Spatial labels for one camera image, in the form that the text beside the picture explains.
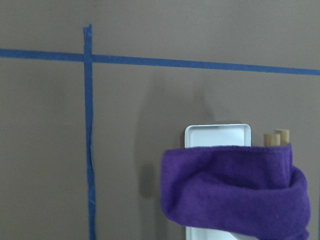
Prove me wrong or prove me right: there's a purple towel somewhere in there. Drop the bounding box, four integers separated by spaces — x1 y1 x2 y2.
160 145 311 240

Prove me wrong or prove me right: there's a white rack with wooden rods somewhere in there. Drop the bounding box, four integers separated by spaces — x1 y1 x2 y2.
184 124 290 240

